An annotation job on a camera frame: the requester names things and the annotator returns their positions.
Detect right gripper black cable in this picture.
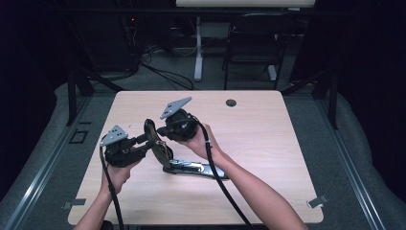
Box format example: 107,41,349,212
188,116,256,230

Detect person's right hand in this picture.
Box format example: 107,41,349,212
177,123,225,163

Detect person's left hand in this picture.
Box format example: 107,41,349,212
101,158,142,196

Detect white desk leg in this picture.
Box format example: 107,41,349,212
193,15,205,82

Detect black stapler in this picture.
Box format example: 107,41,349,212
143,118,230,180

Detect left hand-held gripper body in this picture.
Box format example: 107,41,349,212
100,125,139,168

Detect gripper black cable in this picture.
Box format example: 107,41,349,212
188,116,256,230
99,135,125,230

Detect black floor cables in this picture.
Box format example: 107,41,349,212
139,60,195,91

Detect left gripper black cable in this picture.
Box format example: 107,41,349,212
99,135,125,230

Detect black chair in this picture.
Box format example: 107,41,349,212
222,12,296,91

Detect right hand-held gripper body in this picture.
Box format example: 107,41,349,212
159,96,199,143

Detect grey tape strip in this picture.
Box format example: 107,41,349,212
61,197,87,210
305,194,329,210

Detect black metal stand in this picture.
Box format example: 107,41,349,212
281,68,339,130
65,65,125,127

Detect aluminium floor rail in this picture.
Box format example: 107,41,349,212
314,95,388,230
3,95,94,230

